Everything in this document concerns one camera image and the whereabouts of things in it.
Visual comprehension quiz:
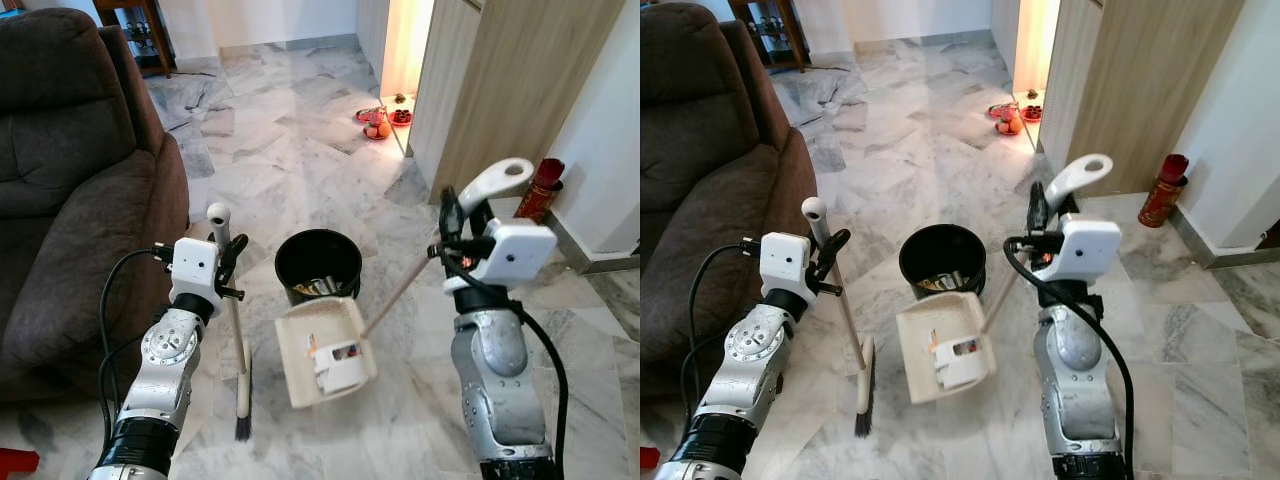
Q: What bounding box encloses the black round waste bin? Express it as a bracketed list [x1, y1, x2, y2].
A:
[274, 229, 364, 309]
[898, 223, 990, 302]

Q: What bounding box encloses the dark wood shelf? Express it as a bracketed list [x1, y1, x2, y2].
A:
[95, 0, 174, 79]
[728, 0, 807, 74]

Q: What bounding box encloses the red and gold tin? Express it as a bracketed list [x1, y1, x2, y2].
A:
[514, 158, 567, 225]
[1138, 153, 1192, 230]

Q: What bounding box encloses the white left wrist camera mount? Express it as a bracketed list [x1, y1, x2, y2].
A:
[170, 238, 222, 307]
[760, 232, 814, 300]

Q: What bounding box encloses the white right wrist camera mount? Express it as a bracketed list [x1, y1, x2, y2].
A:
[443, 220, 559, 293]
[1055, 215, 1124, 284]

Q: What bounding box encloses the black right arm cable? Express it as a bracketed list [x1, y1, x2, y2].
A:
[1003, 236, 1137, 473]
[430, 240, 572, 480]

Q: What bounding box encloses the dark brown fabric sofa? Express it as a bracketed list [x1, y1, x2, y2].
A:
[640, 3, 820, 397]
[0, 8, 191, 403]

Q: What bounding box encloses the white trash box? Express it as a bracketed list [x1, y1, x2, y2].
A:
[933, 335, 992, 392]
[312, 338, 367, 394]

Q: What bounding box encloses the cream dustpan with wooden handle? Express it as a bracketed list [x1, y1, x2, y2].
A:
[895, 152, 1115, 405]
[274, 157, 537, 410]

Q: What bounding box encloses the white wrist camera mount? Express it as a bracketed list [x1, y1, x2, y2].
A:
[760, 232, 814, 300]
[170, 238, 222, 307]
[443, 220, 559, 293]
[1055, 215, 1124, 284]

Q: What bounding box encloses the wooden broom with black bristles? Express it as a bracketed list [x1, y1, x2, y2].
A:
[800, 196, 878, 439]
[206, 202, 255, 443]

